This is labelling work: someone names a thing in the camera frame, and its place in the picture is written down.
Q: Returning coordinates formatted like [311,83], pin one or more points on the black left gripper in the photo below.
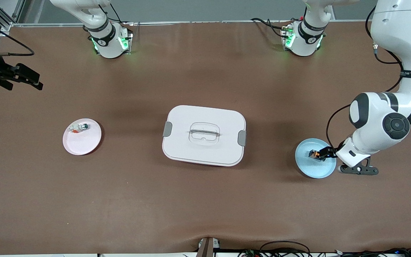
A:
[330,152]

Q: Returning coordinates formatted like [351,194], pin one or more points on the orange black push-button switch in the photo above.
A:
[316,154]

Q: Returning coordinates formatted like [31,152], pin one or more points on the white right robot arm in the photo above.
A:
[105,39]

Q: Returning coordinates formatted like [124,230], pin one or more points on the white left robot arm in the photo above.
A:
[398,43]

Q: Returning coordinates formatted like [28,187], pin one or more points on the white lidded storage box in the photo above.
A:
[205,151]

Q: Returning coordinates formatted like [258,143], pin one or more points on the light blue round plate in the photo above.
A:
[312,169]

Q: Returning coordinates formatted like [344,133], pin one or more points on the pink round plate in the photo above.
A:
[80,146]

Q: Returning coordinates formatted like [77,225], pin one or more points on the aluminium frame profile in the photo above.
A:
[5,25]

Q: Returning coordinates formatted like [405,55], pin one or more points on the white green push-button switch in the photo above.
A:
[83,126]

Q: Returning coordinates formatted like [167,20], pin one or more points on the brown grey table bracket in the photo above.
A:
[207,248]

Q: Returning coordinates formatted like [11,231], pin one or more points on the silver table edge rail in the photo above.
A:
[227,22]

